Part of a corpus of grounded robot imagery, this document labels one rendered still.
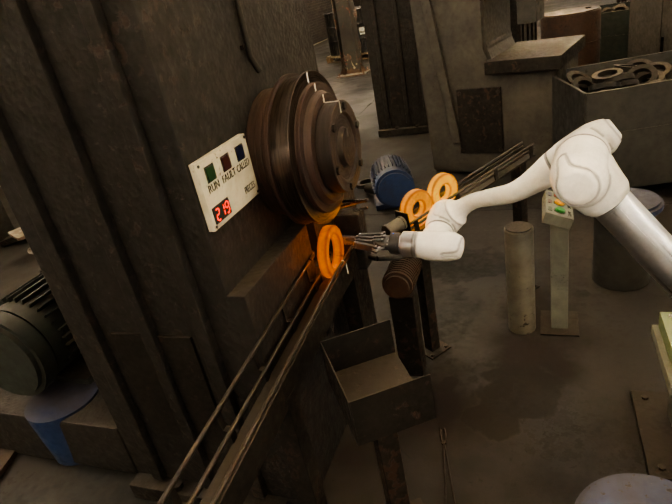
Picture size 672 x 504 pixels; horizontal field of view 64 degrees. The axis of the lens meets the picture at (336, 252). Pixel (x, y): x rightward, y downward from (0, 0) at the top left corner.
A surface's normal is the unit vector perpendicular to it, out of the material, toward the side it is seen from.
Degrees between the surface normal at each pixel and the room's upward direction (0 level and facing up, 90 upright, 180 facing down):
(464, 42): 90
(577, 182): 87
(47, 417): 0
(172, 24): 90
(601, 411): 0
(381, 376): 5
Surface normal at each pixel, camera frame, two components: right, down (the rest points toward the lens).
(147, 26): 0.93, -0.01
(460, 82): -0.53, 0.46
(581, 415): -0.18, -0.88
